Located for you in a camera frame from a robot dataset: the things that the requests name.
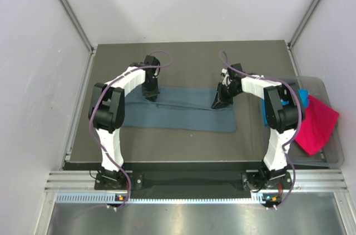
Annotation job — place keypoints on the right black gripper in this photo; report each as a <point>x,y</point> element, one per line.
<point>220,98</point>

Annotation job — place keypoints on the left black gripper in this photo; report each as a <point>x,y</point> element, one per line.
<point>152,94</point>

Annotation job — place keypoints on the grey-blue t-shirt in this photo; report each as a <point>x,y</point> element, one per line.
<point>179,108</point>

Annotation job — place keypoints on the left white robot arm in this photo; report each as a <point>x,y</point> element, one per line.
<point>107,113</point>

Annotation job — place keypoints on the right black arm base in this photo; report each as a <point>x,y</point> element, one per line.
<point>260,180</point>

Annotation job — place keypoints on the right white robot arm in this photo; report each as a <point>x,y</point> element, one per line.
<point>284,113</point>

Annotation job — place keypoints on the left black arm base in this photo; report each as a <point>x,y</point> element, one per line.
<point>114,181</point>

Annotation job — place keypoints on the bright blue t-shirt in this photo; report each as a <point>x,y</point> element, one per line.
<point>304,98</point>

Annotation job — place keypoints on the magenta t-shirt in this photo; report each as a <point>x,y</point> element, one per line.
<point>318,126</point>

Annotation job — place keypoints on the clear plastic bin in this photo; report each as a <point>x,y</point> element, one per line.
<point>331,155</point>

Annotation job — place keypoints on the left aluminium frame post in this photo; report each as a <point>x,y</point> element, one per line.
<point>76,24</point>

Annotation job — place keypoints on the aluminium frame post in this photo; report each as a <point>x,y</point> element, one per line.
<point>311,9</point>
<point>76,24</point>

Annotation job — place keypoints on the slotted cable duct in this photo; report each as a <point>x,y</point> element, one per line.
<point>118,198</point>

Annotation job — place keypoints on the front aluminium rail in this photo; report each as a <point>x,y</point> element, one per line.
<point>307,180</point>

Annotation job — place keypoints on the right aluminium frame post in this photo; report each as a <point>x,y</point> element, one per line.
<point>311,9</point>

